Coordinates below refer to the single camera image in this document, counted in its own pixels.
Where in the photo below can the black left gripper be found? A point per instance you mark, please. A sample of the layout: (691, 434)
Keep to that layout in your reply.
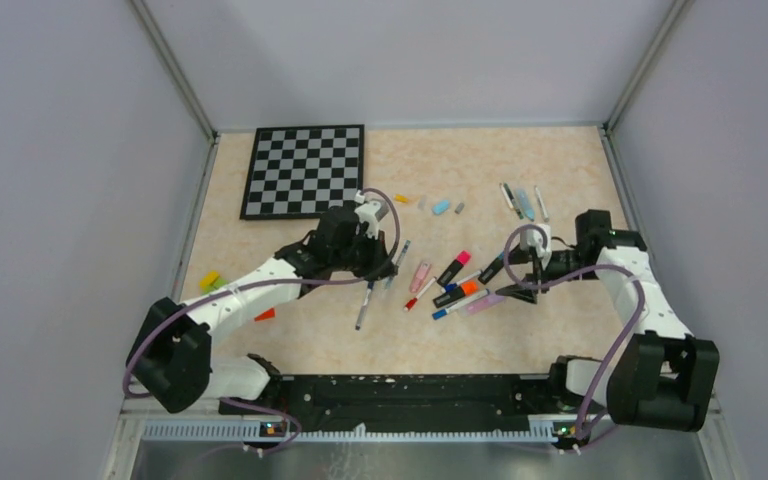
(380, 265)

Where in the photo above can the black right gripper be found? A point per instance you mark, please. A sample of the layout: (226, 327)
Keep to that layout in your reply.
(520, 292)

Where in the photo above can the dark blue capped pen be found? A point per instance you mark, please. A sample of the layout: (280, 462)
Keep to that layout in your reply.
(364, 306)

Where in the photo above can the teal gel pen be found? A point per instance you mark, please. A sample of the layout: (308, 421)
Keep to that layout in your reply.
(399, 259)

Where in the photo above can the green gel pen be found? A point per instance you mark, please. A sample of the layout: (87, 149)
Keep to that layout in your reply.
(514, 202)

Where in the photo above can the yellow capped white pen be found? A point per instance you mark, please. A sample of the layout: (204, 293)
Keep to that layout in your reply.
(507, 195)

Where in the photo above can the light blue tape cap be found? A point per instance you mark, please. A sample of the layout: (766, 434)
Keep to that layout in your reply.
(440, 207)

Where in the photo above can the light blue correction tape pen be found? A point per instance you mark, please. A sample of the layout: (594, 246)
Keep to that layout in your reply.
(525, 204)

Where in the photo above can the grey capped white marker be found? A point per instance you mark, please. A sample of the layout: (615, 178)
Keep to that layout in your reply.
(541, 204)

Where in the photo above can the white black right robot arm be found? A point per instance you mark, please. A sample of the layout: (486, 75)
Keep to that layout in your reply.
(656, 373)

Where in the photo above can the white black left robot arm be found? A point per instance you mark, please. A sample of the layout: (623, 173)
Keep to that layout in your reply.
(172, 354)

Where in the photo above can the lilac highlighter pen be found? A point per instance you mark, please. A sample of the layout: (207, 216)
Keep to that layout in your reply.
(482, 304)

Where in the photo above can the pink correction tape pen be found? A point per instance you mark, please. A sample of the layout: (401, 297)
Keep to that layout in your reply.
(419, 277)

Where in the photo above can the blue capped black highlighter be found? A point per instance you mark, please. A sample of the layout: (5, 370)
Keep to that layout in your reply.
(491, 270)

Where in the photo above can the orange capped black highlighter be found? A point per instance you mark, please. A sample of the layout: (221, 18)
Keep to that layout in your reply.
(457, 293)

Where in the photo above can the pink capped black highlighter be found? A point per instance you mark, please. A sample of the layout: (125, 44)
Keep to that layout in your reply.
(457, 264)

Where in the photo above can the blue capped white marker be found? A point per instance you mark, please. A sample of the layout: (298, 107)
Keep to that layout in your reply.
(459, 304)

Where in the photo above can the small orange block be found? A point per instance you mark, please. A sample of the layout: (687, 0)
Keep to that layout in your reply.
(269, 314)

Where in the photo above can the black white checkerboard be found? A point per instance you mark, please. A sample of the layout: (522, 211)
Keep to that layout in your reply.
(299, 172)

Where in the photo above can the green yellow block stack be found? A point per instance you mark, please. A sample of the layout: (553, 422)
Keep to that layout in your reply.
(211, 282)

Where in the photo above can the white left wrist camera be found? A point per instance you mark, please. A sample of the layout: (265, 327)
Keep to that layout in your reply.
(370, 213)

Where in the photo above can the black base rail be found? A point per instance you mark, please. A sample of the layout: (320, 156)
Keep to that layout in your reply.
(418, 403)

